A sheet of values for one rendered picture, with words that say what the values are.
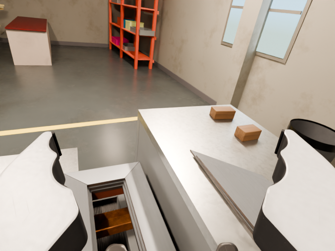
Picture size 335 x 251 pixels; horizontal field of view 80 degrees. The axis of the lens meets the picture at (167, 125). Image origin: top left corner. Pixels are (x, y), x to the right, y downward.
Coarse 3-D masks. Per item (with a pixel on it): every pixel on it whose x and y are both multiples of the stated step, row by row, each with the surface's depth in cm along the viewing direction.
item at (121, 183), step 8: (96, 184) 84; (104, 184) 85; (112, 184) 86; (120, 184) 88; (88, 192) 81; (96, 192) 84; (128, 192) 84; (88, 200) 78; (128, 200) 81; (128, 208) 79; (136, 224) 72; (136, 232) 71; (96, 240) 67; (136, 240) 70; (96, 248) 65; (144, 248) 65
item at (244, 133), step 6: (240, 126) 92; (246, 126) 93; (252, 126) 93; (240, 132) 90; (246, 132) 88; (252, 132) 89; (258, 132) 91; (240, 138) 91; (246, 138) 90; (252, 138) 92; (258, 138) 94
